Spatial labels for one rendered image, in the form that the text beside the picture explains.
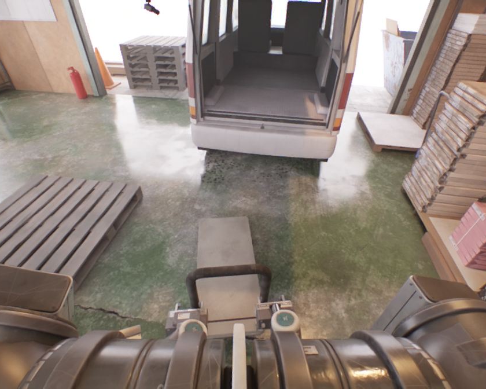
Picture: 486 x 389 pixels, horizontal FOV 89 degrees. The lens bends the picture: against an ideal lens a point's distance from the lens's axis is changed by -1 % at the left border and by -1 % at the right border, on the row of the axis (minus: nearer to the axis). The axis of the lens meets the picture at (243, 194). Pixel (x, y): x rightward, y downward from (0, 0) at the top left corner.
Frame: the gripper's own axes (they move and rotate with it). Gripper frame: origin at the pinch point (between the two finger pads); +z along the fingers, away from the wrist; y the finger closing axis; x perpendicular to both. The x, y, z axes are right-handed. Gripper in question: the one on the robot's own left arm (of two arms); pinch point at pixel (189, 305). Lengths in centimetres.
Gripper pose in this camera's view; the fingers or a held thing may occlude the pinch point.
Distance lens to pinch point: 107.0
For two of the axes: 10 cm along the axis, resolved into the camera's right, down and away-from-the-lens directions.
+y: 9.9, -0.5, 0.9
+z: -1.0, -3.4, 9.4
